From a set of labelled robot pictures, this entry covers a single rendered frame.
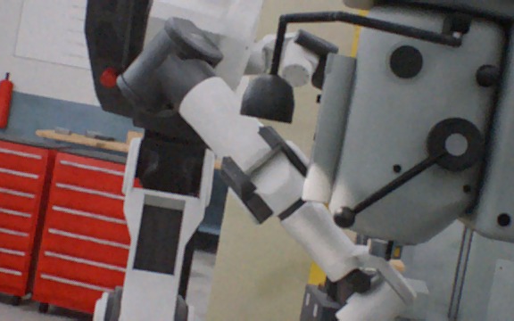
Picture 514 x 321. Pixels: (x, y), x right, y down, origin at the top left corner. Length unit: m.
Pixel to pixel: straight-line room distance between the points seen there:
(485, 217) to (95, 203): 4.86
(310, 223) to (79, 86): 9.18
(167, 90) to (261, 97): 0.36
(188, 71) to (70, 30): 9.10
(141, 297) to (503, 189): 0.85
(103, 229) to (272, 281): 2.98
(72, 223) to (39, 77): 4.80
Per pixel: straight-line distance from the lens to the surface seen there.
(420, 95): 1.35
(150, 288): 1.96
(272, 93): 1.33
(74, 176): 6.12
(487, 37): 1.36
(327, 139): 1.42
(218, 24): 1.78
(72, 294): 6.18
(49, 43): 10.78
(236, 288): 3.21
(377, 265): 1.60
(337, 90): 1.42
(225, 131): 1.59
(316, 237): 1.58
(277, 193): 1.57
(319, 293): 1.95
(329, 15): 1.22
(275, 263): 3.19
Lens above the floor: 1.45
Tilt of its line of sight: 3 degrees down
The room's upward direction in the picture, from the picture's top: 10 degrees clockwise
